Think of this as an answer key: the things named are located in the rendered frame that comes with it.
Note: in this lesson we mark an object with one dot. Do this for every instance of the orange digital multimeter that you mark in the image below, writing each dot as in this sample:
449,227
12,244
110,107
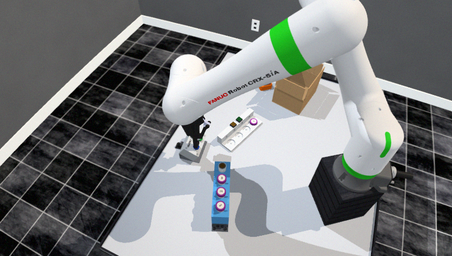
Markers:
266,87

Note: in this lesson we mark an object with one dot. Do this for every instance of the white button housing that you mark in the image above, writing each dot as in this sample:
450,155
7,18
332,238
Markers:
188,152

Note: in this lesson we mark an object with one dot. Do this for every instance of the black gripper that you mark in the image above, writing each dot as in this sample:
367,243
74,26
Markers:
193,130

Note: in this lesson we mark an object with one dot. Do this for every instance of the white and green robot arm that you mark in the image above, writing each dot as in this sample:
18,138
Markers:
322,30

